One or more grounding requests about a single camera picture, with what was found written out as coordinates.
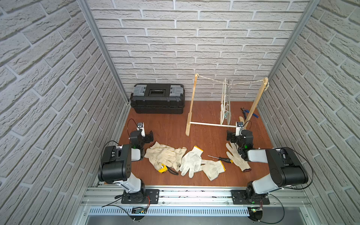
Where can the white plastic clip hanger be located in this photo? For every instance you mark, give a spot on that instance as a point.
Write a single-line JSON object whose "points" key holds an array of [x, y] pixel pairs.
{"points": [[223, 102]]}

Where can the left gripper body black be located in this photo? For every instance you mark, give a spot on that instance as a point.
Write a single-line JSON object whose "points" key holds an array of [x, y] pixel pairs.
{"points": [[147, 136]]}

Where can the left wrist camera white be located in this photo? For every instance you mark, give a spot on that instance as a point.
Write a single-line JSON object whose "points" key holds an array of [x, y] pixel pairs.
{"points": [[140, 127]]}

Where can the white glove yellow cuff lower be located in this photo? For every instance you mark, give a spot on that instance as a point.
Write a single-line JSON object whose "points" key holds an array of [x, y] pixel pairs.
{"points": [[211, 168]]}

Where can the white glove red cuff right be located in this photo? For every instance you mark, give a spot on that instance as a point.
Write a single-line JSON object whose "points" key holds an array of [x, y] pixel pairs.
{"points": [[236, 158]]}

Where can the grey plastic clip hanger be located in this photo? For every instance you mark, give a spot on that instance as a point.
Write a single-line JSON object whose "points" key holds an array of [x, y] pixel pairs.
{"points": [[227, 114]]}

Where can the black plastic toolbox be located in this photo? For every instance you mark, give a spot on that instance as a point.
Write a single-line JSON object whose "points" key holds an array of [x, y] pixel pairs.
{"points": [[158, 98]]}

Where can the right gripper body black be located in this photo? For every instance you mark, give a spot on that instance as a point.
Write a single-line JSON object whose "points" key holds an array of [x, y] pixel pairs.
{"points": [[233, 137]]}

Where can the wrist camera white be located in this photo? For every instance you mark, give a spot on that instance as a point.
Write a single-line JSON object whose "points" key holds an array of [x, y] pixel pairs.
{"points": [[140, 127], [239, 128]]}

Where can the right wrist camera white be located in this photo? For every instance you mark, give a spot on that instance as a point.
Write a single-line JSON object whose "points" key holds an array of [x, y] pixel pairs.
{"points": [[239, 128]]}

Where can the white glove yellow cuff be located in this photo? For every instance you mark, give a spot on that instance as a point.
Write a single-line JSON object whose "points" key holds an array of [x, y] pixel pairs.
{"points": [[191, 162], [211, 168]]}

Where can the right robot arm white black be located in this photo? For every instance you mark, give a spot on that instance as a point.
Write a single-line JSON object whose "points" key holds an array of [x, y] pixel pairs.
{"points": [[285, 169]]}

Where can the white glove yellow cuff centre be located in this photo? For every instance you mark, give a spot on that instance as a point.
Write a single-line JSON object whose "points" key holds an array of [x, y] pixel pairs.
{"points": [[191, 162]]}

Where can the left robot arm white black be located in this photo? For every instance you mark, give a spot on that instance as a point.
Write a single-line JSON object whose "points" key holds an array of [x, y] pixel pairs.
{"points": [[115, 168]]}

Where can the yellow tape measure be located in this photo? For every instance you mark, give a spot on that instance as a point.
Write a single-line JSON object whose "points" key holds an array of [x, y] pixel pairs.
{"points": [[164, 169]]}

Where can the wooden drying rack frame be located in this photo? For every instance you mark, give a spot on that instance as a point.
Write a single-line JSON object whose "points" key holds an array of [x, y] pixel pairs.
{"points": [[262, 89]]}

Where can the yellow black screwdriver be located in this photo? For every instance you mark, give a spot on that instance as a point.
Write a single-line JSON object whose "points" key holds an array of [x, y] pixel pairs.
{"points": [[227, 160]]}

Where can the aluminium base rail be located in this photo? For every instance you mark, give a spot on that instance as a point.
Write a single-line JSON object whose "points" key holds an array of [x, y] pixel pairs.
{"points": [[186, 201]]}

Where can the blue handled pliers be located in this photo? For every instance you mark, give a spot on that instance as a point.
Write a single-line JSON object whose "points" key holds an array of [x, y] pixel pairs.
{"points": [[245, 112]]}

